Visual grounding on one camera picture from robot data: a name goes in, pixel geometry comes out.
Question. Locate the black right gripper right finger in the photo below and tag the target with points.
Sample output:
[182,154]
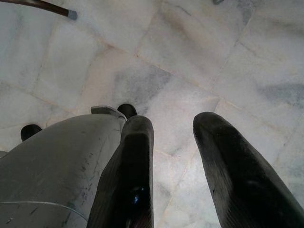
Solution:
[232,166]

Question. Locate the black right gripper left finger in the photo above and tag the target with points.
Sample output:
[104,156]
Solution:
[133,166]

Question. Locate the black robot right foot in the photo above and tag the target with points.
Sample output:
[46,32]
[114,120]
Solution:
[128,110]

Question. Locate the black robot foot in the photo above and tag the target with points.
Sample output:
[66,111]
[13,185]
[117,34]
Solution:
[128,110]
[29,131]

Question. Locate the black robot left foot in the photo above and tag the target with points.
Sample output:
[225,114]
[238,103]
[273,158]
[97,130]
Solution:
[29,131]

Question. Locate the brown chair leg grey cap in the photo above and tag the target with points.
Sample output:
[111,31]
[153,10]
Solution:
[51,6]

